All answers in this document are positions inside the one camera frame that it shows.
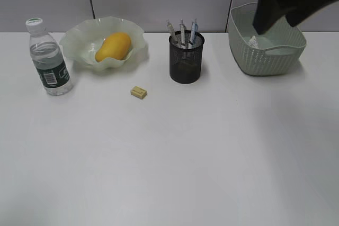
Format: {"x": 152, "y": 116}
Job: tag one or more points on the grey grip pen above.
{"x": 182, "y": 34}

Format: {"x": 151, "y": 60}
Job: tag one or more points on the pale green wavy plate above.
{"x": 83, "y": 41}

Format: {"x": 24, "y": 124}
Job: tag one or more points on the blue clip white pen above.
{"x": 194, "y": 29}

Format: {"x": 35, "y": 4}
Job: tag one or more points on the waste paper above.
{"x": 253, "y": 42}

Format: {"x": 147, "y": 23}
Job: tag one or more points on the beige grip pen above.
{"x": 172, "y": 32}

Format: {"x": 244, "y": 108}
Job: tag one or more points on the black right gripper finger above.
{"x": 304, "y": 10}
{"x": 268, "y": 12}

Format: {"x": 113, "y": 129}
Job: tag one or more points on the yellow mango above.
{"x": 115, "y": 46}

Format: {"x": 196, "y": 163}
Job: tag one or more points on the middle yellow eraser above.
{"x": 138, "y": 92}

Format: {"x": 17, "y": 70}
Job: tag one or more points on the black mesh pen holder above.
{"x": 185, "y": 64}

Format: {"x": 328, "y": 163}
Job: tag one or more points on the green woven plastic basket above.
{"x": 279, "y": 48}

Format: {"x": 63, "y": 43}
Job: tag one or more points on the clear water bottle green label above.
{"x": 48, "y": 59}

